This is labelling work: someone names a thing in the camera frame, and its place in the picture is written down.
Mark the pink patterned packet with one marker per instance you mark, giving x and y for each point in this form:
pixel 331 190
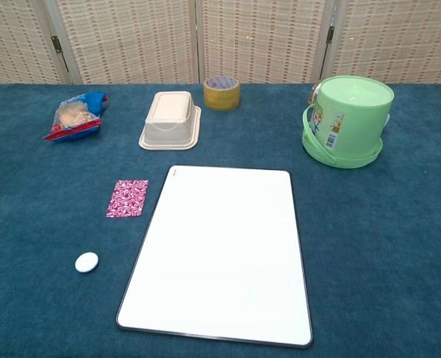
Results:
pixel 127 198

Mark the white oval pebble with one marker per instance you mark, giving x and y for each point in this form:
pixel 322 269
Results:
pixel 86 262

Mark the white board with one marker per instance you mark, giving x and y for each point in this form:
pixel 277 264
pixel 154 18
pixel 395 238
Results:
pixel 220 253

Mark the beige plastic food container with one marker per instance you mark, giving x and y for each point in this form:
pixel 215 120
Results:
pixel 171 121

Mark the yellow packing tape roll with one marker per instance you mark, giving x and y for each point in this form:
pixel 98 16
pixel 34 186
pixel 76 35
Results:
pixel 221 95

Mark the woven folding screen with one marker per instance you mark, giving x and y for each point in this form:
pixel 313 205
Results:
pixel 220 39

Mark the blue red snack bag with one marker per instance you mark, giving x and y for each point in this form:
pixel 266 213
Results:
pixel 74 117

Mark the teal fabric tablecloth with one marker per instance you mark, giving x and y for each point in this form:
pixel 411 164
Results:
pixel 373 242

